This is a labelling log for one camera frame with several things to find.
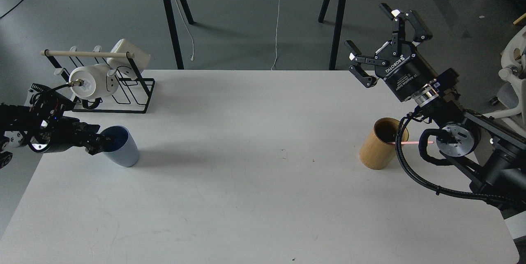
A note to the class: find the white office chair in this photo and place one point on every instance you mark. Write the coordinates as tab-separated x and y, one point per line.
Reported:
512	94

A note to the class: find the black wire mug rack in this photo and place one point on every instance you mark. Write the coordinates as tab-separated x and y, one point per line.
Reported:
125	60

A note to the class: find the blue plastic cup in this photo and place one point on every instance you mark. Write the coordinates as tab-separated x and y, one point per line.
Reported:
122	149

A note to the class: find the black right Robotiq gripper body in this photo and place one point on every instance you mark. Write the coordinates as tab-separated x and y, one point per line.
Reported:
405	73

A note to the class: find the pink chopstick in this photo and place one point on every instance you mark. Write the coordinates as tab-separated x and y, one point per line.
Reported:
409	142

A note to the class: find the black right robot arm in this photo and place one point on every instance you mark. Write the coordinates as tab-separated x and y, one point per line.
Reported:
490	155

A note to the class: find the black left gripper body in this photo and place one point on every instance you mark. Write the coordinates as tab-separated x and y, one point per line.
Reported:
66	133

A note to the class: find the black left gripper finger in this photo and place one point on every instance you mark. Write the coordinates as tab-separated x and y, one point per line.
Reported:
93	136
93	148

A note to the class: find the bamboo cylinder holder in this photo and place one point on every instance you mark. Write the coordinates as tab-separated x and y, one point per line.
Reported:
377	151

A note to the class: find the white mug on rack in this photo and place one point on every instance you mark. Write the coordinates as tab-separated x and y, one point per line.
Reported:
96	81

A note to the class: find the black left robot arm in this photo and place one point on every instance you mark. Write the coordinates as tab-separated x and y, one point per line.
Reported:
41	125

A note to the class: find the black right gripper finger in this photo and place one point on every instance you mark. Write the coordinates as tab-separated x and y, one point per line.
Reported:
357	60
400	19

